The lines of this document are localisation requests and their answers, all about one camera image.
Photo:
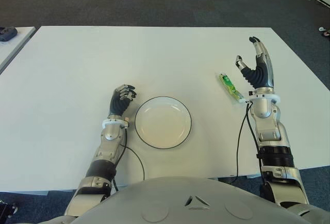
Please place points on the small white round object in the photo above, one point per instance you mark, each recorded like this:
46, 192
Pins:
321, 29

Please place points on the green toothpaste tube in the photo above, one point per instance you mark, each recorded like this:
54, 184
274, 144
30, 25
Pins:
229, 86

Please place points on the black machine part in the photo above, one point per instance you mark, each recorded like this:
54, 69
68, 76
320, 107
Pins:
7, 208

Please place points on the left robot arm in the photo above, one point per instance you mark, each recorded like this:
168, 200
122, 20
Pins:
111, 133

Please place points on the dark blue device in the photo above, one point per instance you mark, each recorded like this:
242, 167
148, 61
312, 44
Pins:
7, 34

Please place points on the white side table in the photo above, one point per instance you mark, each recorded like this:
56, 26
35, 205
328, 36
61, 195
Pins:
15, 48

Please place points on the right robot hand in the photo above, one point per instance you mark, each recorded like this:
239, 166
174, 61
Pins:
259, 75

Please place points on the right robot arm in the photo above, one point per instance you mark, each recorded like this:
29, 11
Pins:
270, 133

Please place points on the grey robot torso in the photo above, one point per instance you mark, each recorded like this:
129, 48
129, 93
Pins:
180, 203

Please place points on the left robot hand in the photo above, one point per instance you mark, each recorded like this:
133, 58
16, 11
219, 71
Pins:
118, 104

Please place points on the white plate with black rim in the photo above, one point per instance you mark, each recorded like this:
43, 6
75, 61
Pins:
162, 123

